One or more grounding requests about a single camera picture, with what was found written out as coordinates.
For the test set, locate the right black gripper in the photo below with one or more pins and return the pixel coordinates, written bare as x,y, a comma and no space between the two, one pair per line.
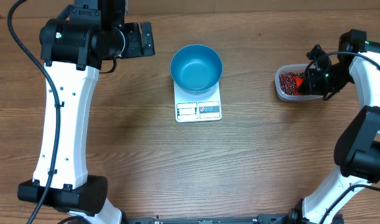
310,87

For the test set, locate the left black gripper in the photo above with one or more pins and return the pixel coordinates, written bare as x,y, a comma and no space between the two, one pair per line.
132,35

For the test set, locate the orange measuring scoop blue handle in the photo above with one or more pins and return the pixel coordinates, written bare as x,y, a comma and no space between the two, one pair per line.
298,82

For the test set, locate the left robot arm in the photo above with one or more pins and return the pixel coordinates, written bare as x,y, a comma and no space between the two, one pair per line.
74,46

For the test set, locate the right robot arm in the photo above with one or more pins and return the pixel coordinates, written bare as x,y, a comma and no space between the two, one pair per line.
356,153

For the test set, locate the blue metal bowl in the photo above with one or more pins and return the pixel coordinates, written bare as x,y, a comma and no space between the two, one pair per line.
196,68

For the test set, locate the white digital kitchen scale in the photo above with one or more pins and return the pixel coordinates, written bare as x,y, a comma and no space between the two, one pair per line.
191,108

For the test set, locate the red beans in container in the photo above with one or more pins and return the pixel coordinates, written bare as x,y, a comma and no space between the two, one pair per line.
287,82

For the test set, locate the clear plastic container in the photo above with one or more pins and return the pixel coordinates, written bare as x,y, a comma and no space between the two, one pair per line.
292,98

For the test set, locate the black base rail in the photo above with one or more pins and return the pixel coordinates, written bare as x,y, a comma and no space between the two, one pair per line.
260,219

